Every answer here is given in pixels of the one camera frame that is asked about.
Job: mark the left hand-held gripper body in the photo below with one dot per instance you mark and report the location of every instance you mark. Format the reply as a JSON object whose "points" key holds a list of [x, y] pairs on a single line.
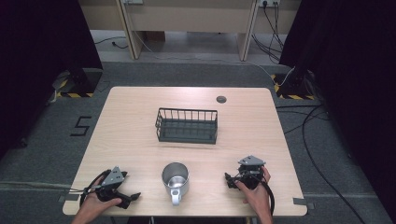
{"points": [[112, 179]]}

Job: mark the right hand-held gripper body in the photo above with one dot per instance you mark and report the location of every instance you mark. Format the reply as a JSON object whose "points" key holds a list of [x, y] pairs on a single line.
{"points": [[251, 171]]}

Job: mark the metal mug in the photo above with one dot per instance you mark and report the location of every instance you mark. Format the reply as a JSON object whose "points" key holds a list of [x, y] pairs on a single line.
{"points": [[175, 182]]}

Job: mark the person's right hand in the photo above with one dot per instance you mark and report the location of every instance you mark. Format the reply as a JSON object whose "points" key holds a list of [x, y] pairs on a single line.
{"points": [[257, 196]]}

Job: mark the person's left hand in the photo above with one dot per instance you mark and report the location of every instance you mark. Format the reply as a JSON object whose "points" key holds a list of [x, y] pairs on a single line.
{"points": [[95, 203]]}

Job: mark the grey tape strip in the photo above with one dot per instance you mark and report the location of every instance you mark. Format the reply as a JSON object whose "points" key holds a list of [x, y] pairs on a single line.
{"points": [[303, 202], [69, 197]]}

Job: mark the black stand base hazard tape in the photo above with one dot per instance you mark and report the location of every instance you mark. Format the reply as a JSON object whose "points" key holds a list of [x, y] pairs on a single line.
{"points": [[77, 84], [294, 87]]}

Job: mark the black curtain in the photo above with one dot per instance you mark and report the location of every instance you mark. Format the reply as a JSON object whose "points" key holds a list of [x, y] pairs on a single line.
{"points": [[34, 62], [351, 77]]}

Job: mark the beige desk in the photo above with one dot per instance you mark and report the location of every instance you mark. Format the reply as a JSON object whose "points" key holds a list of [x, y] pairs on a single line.
{"points": [[190, 18]]}

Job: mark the white power strip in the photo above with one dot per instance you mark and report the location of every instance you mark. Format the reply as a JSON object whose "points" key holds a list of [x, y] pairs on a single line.
{"points": [[133, 1]]}

